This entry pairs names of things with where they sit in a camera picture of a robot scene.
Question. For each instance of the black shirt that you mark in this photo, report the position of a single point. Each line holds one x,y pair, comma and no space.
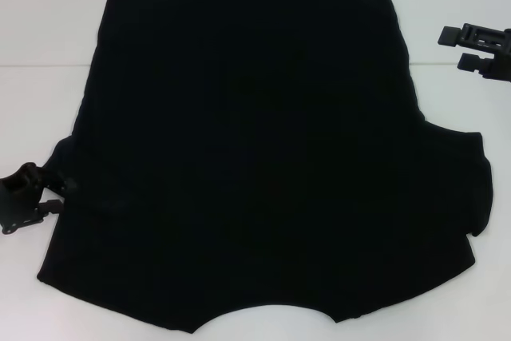
255,137

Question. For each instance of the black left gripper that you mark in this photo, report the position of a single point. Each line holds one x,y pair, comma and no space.
20,197

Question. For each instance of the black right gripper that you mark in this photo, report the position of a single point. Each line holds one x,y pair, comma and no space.
501,63

